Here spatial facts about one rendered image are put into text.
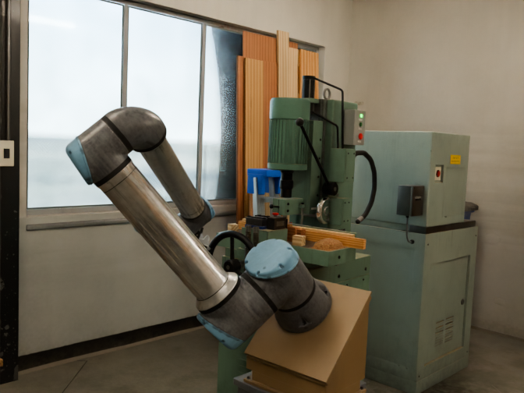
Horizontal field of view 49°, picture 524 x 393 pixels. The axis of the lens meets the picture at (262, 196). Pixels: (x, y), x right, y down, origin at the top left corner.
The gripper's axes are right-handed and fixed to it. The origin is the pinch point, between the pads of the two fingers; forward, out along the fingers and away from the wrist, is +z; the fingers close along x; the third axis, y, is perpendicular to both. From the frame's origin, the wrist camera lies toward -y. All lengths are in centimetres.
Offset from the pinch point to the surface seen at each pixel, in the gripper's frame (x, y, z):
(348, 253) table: -42, 13, 36
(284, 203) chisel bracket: -11.2, 28.8, 26.9
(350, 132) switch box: -23, 70, 46
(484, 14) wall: -10, 230, 204
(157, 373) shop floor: 80, -66, 72
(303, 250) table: -30.4, 9.3, 22.0
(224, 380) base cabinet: 10, -52, 44
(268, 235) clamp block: -19.4, 11.4, 11.7
